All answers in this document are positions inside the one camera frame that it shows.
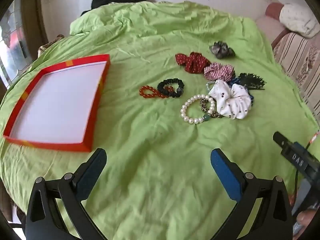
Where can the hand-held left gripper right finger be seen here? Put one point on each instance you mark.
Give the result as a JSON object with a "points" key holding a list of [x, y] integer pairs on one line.
{"points": [[225, 172]]}

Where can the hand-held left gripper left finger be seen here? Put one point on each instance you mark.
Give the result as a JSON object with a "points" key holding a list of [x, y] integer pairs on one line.
{"points": [[92, 172]]}

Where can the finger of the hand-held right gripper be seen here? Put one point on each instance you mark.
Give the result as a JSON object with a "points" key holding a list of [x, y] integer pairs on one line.
{"points": [[279, 140]]}

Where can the white dotted scrunchie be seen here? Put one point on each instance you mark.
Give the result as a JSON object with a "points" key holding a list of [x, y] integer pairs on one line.
{"points": [[232, 102]]}

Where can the red cardboard box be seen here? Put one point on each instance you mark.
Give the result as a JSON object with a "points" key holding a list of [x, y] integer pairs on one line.
{"points": [[60, 100]]}

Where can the pink striped scrunchie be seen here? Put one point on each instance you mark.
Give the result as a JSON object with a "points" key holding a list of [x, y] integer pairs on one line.
{"points": [[217, 71]]}

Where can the black scrunchie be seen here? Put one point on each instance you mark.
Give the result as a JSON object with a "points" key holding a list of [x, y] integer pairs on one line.
{"points": [[165, 85]]}

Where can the person's right hand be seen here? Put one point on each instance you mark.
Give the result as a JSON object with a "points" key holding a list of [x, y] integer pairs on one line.
{"points": [[303, 221]]}

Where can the black hair claw clip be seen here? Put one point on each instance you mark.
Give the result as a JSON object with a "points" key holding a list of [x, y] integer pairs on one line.
{"points": [[252, 81]]}

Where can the green blanket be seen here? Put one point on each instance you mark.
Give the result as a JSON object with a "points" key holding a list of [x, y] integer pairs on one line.
{"points": [[150, 142]]}

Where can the dark blue scrunchie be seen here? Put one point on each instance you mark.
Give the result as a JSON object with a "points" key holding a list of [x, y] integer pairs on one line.
{"points": [[235, 81]]}

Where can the striped sofa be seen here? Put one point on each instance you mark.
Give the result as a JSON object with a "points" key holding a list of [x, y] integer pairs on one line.
{"points": [[297, 52]]}

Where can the grey scrunchie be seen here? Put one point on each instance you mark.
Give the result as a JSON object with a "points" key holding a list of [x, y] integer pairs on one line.
{"points": [[221, 50]]}

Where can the red dotted scrunchie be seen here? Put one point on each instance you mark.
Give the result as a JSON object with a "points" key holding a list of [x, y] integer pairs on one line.
{"points": [[195, 61]]}

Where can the white printed pillow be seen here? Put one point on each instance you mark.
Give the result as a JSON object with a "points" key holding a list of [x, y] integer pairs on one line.
{"points": [[298, 18]]}

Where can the glass window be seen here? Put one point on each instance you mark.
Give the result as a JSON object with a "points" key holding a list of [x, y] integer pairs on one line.
{"points": [[12, 42]]}

